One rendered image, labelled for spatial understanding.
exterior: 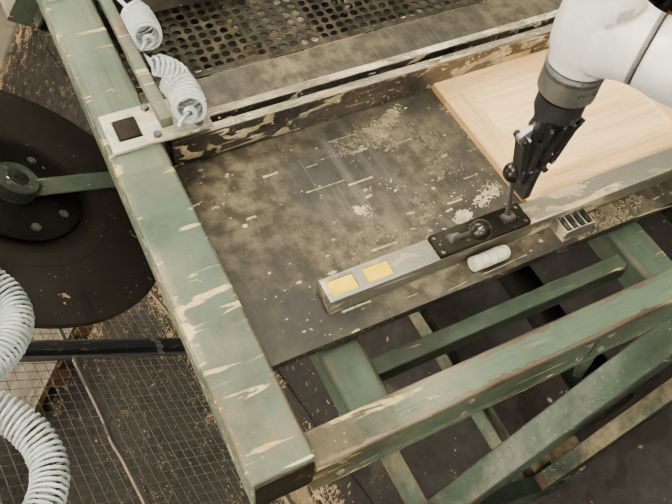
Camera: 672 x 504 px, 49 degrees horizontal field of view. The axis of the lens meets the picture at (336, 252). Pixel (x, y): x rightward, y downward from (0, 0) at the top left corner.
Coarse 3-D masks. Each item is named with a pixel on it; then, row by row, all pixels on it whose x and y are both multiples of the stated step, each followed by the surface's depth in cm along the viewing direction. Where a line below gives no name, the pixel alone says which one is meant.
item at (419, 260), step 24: (624, 168) 148; (648, 168) 149; (552, 192) 143; (576, 192) 144; (600, 192) 144; (624, 192) 147; (528, 216) 139; (552, 216) 140; (504, 240) 138; (408, 264) 131; (432, 264) 132; (360, 288) 127; (384, 288) 130
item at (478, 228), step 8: (472, 224) 123; (480, 224) 122; (488, 224) 123; (456, 232) 133; (464, 232) 129; (472, 232) 123; (480, 232) 122; (488, 232) 122; (448, 240) 133; (456, 240) 132; (480, 240) 123
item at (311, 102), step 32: (480, 32) 165; (512, 32) 167; (544, 32) 167; (384, 64) 156; (416, 64) 157; (448, 64) 159; (480, 64) 164; (256, 96) 148; (288, 96) 150; (320, 96) 149; (352, 96) 153; (384, 96) 158; (160, 128) 136; (192, 128) 137; (224, 128) 143; (256, 128) 147; (288, 128) 151; (192, 160) 145
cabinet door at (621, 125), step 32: (512, 64) 168; (448, 96) 160; (480, 96) 161; (512, 96) 162; (608, 96) 164; (640, 96) 165; (480, 128) 155; (512, 128) 156; (608, 128) 158; (640, 128) 159; (512, 160) 150; (576, 160) 152; (608, 160) 152; (544, 192) 146
